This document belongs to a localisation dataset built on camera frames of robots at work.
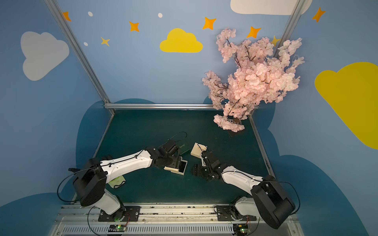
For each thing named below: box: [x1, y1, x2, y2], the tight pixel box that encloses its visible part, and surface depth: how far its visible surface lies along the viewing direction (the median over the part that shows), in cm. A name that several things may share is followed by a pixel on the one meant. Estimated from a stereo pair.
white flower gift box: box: [189, 142, 208, 159], surface depth 100 cm
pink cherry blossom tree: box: [201, 28, 305, 133], surface depth 73 cm
